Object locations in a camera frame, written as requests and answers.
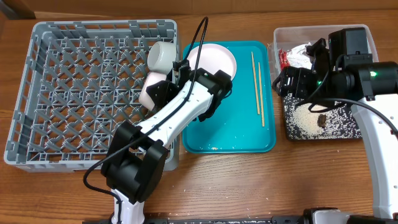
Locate black tray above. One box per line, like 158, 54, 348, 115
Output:
282, 94, 362, 141

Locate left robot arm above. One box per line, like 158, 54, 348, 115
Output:
101, 68, 233, 223

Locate white tissue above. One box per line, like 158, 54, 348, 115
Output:
286, 44, 312, 69

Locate brown food scrap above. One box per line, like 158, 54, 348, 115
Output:
317, 114, 327, 128

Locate red snack wrapper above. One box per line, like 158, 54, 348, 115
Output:
278, 49, 290, 70

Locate large white plate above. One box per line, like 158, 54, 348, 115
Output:
198, 44, 237, 80

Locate wooden chopstick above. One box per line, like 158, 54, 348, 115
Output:
251, 52, 260, 114
258, 62, 265, 127

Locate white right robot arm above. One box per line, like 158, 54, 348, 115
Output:
272, 27, 397, 223

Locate clear plastic bin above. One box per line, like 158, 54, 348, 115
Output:
268, 24, 379, 92

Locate grey bowl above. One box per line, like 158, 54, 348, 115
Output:
147, 41, 177, 75

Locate teal serving tray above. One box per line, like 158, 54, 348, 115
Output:
182, 40, 276, 154

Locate grey plastic dish rack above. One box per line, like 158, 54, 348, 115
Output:
3, 19, 179, 172

